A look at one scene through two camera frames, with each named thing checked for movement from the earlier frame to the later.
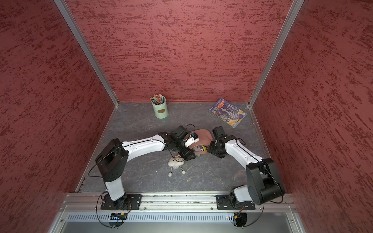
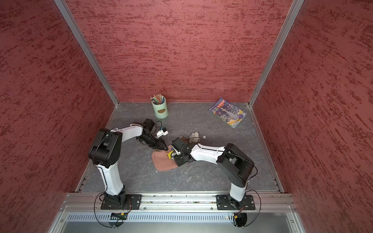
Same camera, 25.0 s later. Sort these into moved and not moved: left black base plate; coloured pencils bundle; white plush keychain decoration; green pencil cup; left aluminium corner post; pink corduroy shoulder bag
Moved: pink corduroy shoulder bag; white plush keychain decoration
Not moved: left black base plate; green pencil cup; left aluminium corner post; coloured pencils bundle
